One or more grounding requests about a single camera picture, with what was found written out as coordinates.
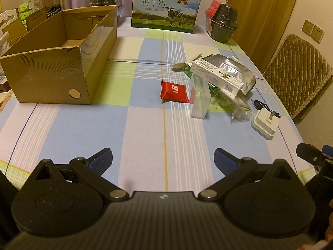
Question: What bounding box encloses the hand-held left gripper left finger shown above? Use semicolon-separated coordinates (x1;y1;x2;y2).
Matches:
27;148;129;201

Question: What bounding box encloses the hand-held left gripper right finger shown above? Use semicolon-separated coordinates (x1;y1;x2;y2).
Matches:
198;148;303;201

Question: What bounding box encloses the clear plastic bag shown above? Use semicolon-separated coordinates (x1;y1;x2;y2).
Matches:
211;91;251;123

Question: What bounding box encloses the white charger dock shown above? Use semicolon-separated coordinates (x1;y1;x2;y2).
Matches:
250;108;280;140

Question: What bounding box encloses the clear plastic box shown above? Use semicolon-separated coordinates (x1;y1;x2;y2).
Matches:
191;75;211;119

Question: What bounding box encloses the black cable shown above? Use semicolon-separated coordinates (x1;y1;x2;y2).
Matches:
251;98;281;119

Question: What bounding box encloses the red snack packet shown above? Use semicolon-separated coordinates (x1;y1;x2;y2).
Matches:
160;81;190;103

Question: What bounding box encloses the silver foil bag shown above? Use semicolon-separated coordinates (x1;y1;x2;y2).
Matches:
203;54;257;95

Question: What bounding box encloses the white plastic spoon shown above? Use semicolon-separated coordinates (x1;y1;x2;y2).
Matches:
172;53;203;71

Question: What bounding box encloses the desktop with checked tablecloth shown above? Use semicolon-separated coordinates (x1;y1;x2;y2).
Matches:
0;16;316;209

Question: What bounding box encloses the chair with quilted cover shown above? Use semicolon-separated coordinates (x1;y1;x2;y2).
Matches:
263;33;333;120

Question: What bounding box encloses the wooden door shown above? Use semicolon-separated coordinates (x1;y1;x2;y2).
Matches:
226;0;302;73

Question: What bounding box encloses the red printed box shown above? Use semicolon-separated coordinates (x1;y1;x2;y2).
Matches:
205;0;222;19

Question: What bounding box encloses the plain brown cardboard box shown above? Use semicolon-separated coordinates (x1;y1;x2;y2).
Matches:
7;20;29;43

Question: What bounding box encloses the printed brown cardboard box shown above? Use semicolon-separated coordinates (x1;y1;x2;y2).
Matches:
26;6;48;30

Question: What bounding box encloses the black bag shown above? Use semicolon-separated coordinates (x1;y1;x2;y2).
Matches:
46;4;62;18

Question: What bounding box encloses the milk carton gift box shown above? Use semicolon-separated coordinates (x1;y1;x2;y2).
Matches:
131;0;203;34

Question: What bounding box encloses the white carved chair back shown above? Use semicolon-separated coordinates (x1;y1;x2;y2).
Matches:
0;8;20;32

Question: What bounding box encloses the wall outlet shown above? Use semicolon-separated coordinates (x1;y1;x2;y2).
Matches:
302;19;314;35
311;25;325;43

